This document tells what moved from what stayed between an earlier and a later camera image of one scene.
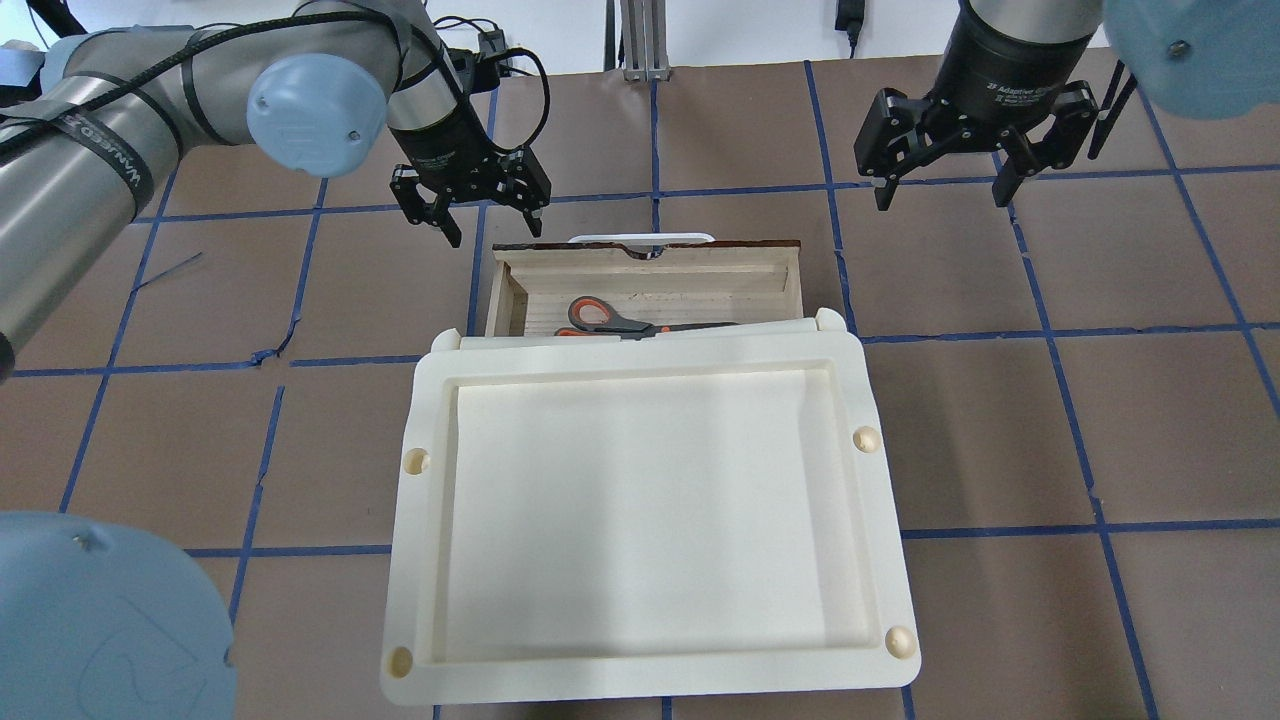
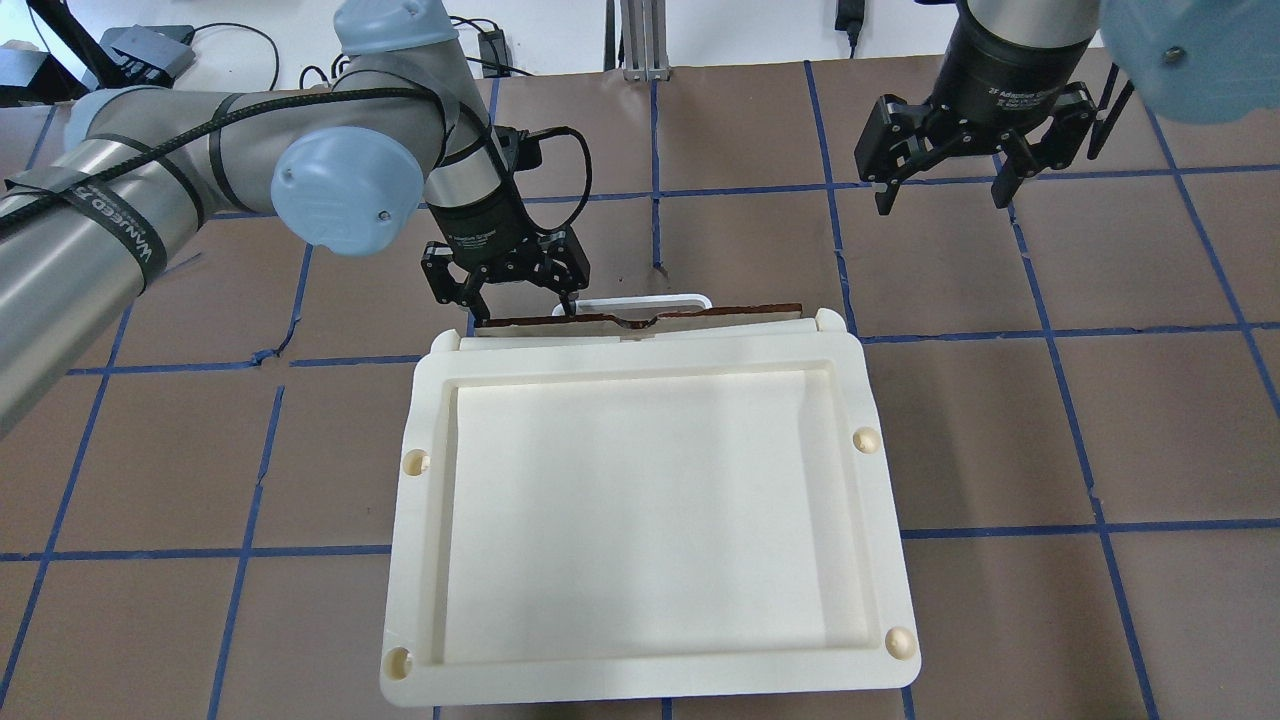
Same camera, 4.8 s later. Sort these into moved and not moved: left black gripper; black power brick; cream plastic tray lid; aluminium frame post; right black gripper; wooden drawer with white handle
Moved: left black gripper; wooden drawer with white handle
Not moved: aluminium frame post; cream plastic tray lid; right black gripper; black power brick
